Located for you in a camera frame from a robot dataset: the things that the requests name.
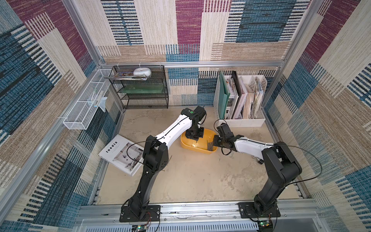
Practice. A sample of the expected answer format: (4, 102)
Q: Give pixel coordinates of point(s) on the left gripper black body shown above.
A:
(195, 133)

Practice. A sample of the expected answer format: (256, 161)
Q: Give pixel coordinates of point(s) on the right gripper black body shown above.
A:
(218, 140)

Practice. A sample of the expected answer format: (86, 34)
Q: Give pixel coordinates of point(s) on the steel nail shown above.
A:
(210, 146)

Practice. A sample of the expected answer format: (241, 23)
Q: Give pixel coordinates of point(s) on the yellow plastic storage box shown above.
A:
(201, 144)

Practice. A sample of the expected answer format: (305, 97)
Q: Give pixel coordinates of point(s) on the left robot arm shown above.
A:
(156, 155)

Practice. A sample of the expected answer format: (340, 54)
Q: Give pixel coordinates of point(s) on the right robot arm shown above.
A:
(281, 165)

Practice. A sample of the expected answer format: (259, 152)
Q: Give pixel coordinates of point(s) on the white file organizer box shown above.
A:
(245, 103)

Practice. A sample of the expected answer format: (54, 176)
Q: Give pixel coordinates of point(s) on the green folder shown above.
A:
(223, 96)

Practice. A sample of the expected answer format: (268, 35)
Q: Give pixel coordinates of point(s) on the metal clip at right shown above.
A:
(260, 161)

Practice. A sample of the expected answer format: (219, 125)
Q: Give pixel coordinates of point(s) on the white round object on shelf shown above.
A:
(142, 72)

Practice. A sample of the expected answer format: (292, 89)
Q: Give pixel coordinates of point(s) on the black wire mesh shelf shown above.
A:
(140, 92)

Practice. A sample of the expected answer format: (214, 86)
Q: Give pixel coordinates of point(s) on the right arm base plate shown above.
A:
(252, 210)

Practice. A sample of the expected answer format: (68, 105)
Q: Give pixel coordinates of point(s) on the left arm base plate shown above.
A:
(150, 213)

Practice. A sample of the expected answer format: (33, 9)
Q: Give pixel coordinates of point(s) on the white wire wall basket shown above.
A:
(90, 100)

